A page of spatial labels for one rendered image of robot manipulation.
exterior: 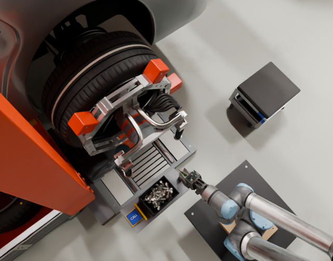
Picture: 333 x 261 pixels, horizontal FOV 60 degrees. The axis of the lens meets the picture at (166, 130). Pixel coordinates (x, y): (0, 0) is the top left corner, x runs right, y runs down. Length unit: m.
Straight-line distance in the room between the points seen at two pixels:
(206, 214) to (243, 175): 0.39
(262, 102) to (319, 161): 0.78
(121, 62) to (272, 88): 1.44
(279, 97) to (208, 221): 1.11
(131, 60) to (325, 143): 2.03
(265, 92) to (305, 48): 1.01
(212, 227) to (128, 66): 1.21
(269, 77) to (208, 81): 0.55
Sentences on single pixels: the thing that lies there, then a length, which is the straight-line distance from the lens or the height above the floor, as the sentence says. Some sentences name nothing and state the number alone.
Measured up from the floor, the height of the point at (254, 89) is 0.34.
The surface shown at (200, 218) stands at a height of 0.30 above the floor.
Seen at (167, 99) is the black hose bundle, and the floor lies 1.04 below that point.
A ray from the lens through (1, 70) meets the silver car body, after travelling 1.39.
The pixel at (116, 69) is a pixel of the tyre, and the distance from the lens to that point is 1.29.
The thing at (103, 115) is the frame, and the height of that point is 1.10.
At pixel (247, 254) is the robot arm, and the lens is 1.74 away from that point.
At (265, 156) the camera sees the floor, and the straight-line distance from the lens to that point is 2.58.
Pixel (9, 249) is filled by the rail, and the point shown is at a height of 0.39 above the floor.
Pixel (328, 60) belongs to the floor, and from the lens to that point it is 3.34.
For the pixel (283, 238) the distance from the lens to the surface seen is 2.19.
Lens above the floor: 2.26
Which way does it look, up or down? 69 degrees down
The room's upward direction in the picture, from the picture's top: 14 degrees clockwise
